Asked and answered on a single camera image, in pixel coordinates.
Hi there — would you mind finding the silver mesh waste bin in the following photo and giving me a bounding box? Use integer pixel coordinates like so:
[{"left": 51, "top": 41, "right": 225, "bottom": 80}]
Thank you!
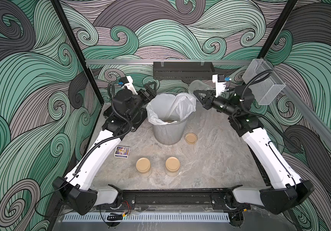
[{"left": 152, "top": 92, "right": 189, "bottom": 145}]

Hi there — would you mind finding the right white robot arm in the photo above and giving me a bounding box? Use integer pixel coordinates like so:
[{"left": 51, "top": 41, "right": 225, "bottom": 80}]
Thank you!
[{"left": 193, "top": 86, "right": 314, "bottom": 214}]

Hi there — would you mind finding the white slotted cable duct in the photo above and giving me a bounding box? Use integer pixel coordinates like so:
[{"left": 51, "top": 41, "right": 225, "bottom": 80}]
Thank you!
[{"left": 62, "top": 212, "right": 230, "bottom": 223}]

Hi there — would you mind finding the clear acrylic wall holder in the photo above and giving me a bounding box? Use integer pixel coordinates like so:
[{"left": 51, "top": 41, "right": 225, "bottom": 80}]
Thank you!
[{"left": 242, "top": 59, "right": 286, "bottom": 105}]

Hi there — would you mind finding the black corrugated cable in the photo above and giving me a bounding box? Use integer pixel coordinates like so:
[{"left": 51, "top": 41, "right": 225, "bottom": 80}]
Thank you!
[
  {"left": 34, "top": 82, "right": 134, "bottom": 218},
  {"left": 240, "top": 69, "right": 304, "bottom": 154}
]

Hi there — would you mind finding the clear plastic rice jar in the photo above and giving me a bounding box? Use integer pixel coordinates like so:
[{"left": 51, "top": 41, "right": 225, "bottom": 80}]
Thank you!
[{"left": 188, "top": 80, "right": 213, "bottom": 94}]

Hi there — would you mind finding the black perforated wall shelf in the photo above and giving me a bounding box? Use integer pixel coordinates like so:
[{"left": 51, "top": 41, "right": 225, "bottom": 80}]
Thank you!
[{"left": 153, "top": 62, "right": 215, "bottom": 81}]

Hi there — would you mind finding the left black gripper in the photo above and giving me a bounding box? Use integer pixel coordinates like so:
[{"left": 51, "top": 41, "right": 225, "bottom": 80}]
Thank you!
[{"left": 124, "top": 82, "right": 153, "bottom": 124}]

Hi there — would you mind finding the black corrugated right cable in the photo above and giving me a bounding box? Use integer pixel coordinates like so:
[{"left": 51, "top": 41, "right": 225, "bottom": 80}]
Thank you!
[{"left": 240, "top": 69, "right": 304, "bottom": 154}]

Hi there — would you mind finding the jar with beige lid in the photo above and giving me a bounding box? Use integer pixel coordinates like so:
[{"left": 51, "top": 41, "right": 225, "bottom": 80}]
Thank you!
[
  {"left": 165, "top": 157, "right": 180, "bottom": 177},
  {"left": 136, "top": 157, "right": 152, "bottom": 177}
]

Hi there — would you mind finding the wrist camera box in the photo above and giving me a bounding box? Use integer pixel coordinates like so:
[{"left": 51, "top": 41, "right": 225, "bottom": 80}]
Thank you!
[
  {"left": 118, "top": 76, "right": 138, "bottom": 95},
  {"left": 212, "top": 74, "right": 231, "bottom": 98}
]

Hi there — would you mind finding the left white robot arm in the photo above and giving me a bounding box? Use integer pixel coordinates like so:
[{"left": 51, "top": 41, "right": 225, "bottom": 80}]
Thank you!
[{"left": 52, "top": 80, "right": 157, "bottom": 215}]

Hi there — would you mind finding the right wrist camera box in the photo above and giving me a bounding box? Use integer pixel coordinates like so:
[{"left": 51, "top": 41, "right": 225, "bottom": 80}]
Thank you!
[{"left": 212, "top": 74, "right": 231, "bottom": 98}]

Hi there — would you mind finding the black corrugated left cable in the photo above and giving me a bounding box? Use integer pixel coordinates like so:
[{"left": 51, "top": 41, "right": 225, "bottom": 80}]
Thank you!
[{"left": 34, "top": 82, "right": 134, "bottom": 218}]

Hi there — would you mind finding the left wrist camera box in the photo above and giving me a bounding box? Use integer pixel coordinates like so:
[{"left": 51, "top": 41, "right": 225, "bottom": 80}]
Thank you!
[{"left": 118, "top": 76, "right": 138, "bottom": 95}]

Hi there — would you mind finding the white plastic bin liner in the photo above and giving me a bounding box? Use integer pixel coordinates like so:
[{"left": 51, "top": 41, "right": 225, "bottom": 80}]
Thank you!
[{"left": 146, "top": 92, "right": 197, "bottom": 126}]

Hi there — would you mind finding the small colourful card box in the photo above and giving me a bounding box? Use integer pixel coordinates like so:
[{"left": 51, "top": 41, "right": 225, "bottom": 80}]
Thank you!
[{"left": 114, "top": 146, "right": 131, "bottom": 158}]

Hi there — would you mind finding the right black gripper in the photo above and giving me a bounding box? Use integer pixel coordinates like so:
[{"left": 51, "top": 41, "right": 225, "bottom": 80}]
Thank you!
[{"left": 195, "top": 90, "right": 239, "bottom": 119}]

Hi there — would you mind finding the beige jar lid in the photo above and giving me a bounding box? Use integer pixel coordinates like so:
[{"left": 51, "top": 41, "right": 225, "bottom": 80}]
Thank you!
[{"left": 185, "top": 132, "right": 198, "bottom": 144}]

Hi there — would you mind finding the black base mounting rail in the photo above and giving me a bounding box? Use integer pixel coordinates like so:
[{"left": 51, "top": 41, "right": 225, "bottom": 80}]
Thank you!
[{"left": 101, "top": 187, "right": 251, "bottom": 212}]

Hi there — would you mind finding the black flat case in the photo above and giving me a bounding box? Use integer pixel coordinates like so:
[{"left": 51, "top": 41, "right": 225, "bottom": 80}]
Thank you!
[{"left": 102, "top": 104, "right": 147, "bottom": 135}]

